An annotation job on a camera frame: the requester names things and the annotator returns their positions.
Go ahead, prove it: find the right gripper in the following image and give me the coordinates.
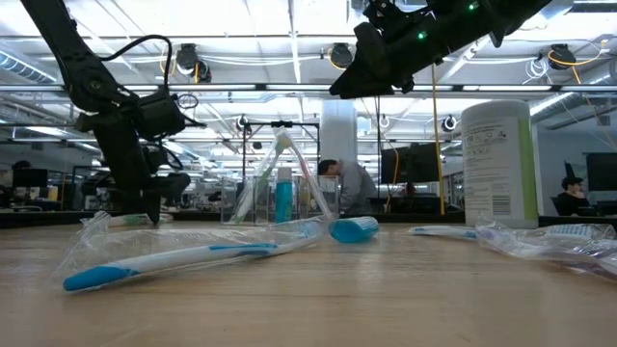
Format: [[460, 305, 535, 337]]
[[329, 0, 488, 100]]

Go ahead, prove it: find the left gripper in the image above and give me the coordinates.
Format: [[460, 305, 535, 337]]
[[74, 102, 164, 227]]

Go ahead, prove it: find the blue white toothbrush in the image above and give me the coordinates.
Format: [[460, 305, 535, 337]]
[[408, 225, 479, 242]]

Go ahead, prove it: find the blue toothbrush in wrapper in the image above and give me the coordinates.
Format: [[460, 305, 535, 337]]
[[55, 210, 334, 294]]

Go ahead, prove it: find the white pillar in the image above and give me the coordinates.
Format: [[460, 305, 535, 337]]
[[320, 99, 359, 177]]

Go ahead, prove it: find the black monitor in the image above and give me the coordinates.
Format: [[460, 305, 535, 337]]
[[380, 142, 443, 185], [585, 152, 617, 193], [12, 168, 49, 190]]

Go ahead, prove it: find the white wipes canister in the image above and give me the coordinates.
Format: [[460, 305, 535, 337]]
[[460, 98, 540, 230]]

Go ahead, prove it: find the black ceiling cable reel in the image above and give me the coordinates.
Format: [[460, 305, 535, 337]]
[[329, 41, 356, 69], [548, 42, 578, 71], [174, 42, 212, 84]]

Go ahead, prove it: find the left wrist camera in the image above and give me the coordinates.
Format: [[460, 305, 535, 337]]
[[134, 90, 188, 142]]

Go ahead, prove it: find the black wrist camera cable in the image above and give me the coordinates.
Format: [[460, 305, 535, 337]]
[[97, 33, 175, 93]]

